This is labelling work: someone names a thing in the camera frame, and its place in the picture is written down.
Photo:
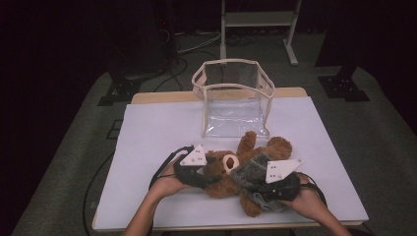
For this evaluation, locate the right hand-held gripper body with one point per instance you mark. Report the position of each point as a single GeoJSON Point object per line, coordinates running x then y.
{"type": "Point", "coordinates": [278, 170]}

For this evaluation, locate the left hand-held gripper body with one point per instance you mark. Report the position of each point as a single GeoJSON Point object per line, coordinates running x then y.
{"type": "Point", "coordinates": [193, 159]}

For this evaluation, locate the brown teddy bear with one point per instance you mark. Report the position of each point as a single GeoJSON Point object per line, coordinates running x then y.
{"type": "Point", "coordinates": [218, 168]}

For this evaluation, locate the grey furry toy garment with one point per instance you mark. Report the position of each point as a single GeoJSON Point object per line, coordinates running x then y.
{"type": "Point", "coordinates": [250, 170]}

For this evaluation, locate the transparent bag with beige trim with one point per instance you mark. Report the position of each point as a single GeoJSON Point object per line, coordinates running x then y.
{"type": "Point", "coordinates": [236, 118]}

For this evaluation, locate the person's left hand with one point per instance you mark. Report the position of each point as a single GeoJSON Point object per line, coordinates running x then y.
{"type": "Point", "coordinates": [165, 183]}

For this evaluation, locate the person's right hand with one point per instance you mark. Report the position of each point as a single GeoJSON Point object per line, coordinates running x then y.
{"type": "Point", "coordinates": [308, 200]}

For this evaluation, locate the wooden table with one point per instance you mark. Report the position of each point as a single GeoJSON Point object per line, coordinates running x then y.
{"type": "Point", "coordinates": [157, 97]}

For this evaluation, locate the black stand base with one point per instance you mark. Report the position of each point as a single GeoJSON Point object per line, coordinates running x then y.
{"type": "Point", "coordinates": [342, 88]}
{"type": "Point", "coordinates": [121, 90]}

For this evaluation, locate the white metal stand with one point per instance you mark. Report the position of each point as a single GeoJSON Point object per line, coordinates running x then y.
{"type": "Point", "coordinates": [259, 18]}

